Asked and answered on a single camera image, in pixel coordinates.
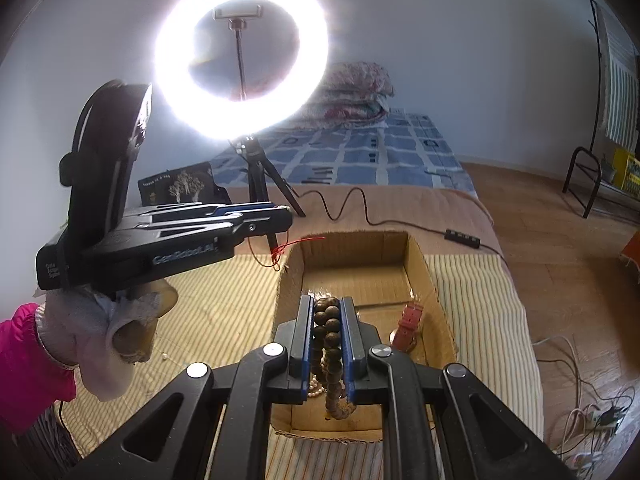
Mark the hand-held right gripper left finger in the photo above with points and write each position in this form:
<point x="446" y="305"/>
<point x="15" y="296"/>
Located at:
<point x="306" y="340"/>

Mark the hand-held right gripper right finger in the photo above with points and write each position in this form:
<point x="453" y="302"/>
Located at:
<point x="347" y="340"/>

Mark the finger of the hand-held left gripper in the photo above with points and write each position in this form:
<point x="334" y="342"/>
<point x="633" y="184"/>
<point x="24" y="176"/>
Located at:
<point x="200" y="209"/>
<point x="250" y="227"/>

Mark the cardboard box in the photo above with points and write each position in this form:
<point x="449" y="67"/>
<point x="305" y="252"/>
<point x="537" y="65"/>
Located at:
<point x="350" y="265"/>

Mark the person's left forearm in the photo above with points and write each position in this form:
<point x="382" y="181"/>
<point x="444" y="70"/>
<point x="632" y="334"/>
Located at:
<point x="25" y="360"/>

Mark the person's left hand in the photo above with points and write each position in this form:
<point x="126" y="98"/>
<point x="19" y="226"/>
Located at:
<point x="95" y="340"/>

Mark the black printed bag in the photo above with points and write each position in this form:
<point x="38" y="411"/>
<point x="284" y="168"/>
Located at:
<point x="175" y="182"/>

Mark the black tripod stand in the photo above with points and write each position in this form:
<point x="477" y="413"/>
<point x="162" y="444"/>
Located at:
<point x="260" y="185"/>

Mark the yellow striped cloth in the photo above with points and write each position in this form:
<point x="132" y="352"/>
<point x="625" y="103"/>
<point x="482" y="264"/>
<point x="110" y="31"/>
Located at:
<point x="480" y="310"/>

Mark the brown bedsheet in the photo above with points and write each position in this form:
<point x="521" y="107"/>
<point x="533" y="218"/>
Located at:
<point x="400" y="210"/>

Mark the blue checked blanket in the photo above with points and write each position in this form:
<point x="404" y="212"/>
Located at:
<point x="400" y="160"/>

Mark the folded floral quilt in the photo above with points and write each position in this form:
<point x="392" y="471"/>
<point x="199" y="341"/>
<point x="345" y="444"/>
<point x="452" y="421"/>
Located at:
<point x="355" y="85"/>

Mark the phone holder clamp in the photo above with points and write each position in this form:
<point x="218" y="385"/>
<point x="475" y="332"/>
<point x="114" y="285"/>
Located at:
<point x="237" y="11"/>

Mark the black metal clothes rack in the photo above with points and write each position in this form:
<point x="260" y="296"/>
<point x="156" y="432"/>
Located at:
<point x="580" y="160"/>

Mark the orange cloth covered furniture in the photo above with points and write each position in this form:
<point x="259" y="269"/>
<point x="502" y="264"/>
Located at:
<point x="632" y="255"/>

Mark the small grey pot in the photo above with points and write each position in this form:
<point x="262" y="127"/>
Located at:
<point x="608" y="167"/>

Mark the yellow box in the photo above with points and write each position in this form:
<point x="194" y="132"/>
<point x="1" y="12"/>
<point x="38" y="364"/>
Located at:
<point x="630" y="170"/>

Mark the striped hanging towel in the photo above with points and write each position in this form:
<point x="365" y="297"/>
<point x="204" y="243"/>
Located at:
<point x="622" y="85"/>

